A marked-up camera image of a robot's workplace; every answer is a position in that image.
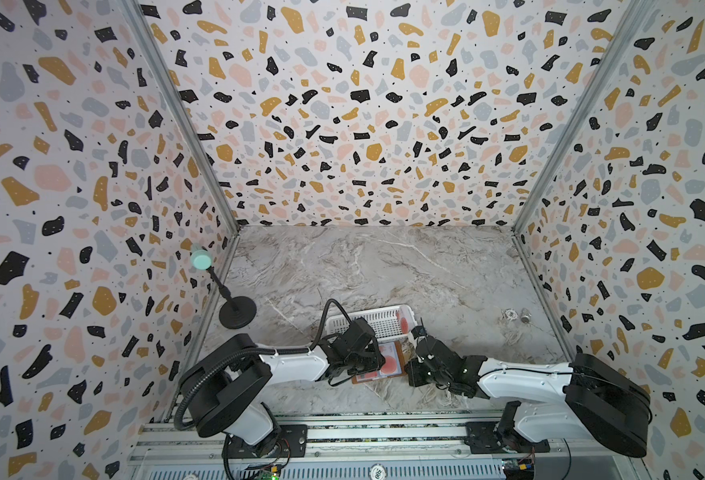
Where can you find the white plastic slotted basket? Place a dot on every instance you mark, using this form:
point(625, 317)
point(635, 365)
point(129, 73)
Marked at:
point(383, 322)

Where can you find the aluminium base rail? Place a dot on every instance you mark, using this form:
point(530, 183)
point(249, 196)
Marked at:
point(432, 445)

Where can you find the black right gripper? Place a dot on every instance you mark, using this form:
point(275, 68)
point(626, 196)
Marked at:
point(427, 354)

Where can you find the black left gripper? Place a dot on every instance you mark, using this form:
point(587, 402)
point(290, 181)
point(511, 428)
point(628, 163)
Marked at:
point(377, 361)

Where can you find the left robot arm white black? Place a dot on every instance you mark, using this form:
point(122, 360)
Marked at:
point(220, 393)

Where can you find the aluminium corner post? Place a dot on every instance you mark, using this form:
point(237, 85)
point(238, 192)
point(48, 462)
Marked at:
point(169, 59)
point(630, 23)

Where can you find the aluminium corner post left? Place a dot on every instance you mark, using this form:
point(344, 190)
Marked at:
point(169, 59)

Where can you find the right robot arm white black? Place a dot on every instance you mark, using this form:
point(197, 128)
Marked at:
point(584, 399)

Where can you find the black stand with green ball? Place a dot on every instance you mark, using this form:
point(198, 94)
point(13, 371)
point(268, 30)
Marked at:
point(236, 312)

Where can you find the aluminium corner post right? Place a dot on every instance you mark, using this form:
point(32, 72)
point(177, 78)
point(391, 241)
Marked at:
point(630, 23)

